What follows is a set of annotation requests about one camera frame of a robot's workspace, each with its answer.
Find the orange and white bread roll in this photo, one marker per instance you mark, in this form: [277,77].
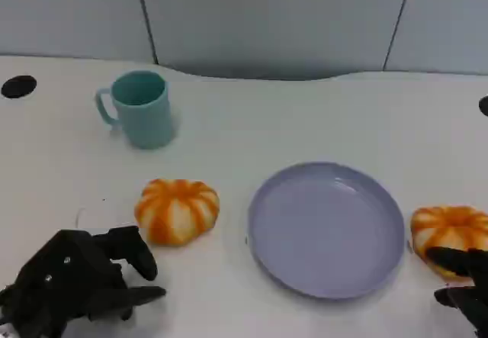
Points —
[177,212]
[450,227]

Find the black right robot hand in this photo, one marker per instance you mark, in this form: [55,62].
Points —
[469,300]

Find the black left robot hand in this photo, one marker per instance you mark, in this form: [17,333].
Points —
[65,277]

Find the lilac plate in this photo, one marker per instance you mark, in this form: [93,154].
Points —
[328,231]

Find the pale green mug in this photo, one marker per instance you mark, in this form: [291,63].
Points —
[146,113]

